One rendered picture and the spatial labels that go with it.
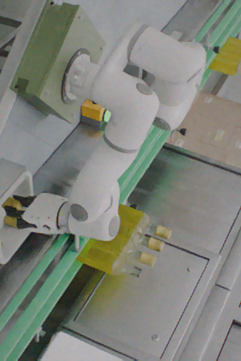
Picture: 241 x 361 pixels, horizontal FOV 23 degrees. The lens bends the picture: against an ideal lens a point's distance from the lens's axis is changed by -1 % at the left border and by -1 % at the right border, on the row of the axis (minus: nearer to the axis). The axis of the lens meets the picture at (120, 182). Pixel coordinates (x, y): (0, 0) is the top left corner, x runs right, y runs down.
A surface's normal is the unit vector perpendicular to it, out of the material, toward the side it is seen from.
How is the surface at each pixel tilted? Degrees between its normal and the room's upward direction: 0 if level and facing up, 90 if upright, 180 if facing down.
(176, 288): 90
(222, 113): 89
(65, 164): 90
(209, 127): 98
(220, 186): 90
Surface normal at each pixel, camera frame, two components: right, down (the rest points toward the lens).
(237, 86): 0.04, -0.71
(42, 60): -0.24, -0.16
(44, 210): -0.23, -0.73
